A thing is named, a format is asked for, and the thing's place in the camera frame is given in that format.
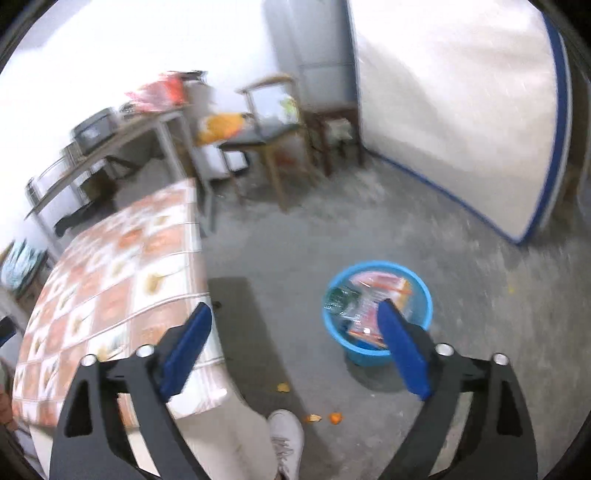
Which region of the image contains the pink clear zip bag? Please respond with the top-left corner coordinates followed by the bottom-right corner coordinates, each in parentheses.
top-left (348, 271), bottom-right (414, 349)

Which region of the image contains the green plastic bottle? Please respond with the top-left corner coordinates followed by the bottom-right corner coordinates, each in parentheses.
top-left (324, 285), bottom-right (362, 318)

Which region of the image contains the blue plastic basin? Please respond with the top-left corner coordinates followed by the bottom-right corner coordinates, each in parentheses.
top-left (322, 260), bottom-right (433, 368)

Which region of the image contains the patterned tablecloth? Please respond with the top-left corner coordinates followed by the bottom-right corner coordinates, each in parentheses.
top-left (12, 179), bottom-right (211, 427)

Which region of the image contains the orange peel piece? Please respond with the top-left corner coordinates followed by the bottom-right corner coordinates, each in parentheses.
top-left (329, 412), bottom-right (342, 425)

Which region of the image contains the white shoe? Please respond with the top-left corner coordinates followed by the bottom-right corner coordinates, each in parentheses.
top-left (267, 409), bottom-right (304, 480)

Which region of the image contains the black clothes pile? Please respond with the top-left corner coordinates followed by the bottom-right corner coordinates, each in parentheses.
top-left (53, 198), bottom-right (115, 238)

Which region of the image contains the floral folded blanket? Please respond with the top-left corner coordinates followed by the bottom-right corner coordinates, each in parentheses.
top-left (1, 240), bottom-right (49, 297)

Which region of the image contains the clear glass bowl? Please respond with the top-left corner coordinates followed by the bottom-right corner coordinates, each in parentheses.
top-left (35, 156), bottom-right (71, 196)

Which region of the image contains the yellow plastic bag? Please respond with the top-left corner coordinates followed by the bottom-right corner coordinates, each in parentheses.
top-left (194, 113), bottom-right (252, 146)

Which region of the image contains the long white side table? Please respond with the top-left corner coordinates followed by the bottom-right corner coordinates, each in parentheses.
top-left (24, 103), bottom-right (219, 241)

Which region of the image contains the grey rice cooker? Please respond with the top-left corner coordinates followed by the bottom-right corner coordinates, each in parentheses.
top-left (72, 108), bottom-right (118, 155)

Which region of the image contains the dark wooden stool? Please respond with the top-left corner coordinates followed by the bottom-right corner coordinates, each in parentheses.
top-left (303, 102), bottom-right (365, 177)

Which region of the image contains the white mattress blue trim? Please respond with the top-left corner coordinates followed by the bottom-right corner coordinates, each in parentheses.
top-left (349, 1), bottom-right (572, 244)

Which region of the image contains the right wooden chair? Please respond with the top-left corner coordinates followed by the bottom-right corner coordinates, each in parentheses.
top-left (218, 73), bottom-right (318, 213)

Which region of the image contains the pink plastic bag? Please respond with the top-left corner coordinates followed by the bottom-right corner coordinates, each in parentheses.
top-left (126, 72), bottom-right (186, 113)

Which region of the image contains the silver refrigerator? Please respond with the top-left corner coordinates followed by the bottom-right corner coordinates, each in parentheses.
top-left (263, 0), bottom-right (356, 106)

